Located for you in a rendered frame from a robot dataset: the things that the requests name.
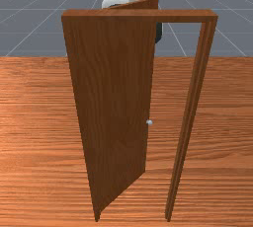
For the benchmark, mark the brown door leaf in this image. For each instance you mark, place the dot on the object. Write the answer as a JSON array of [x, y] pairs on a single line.
[[112, 106]]

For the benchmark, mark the brown door frame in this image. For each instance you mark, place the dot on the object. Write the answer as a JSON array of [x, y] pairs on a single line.
[[184, 15]]

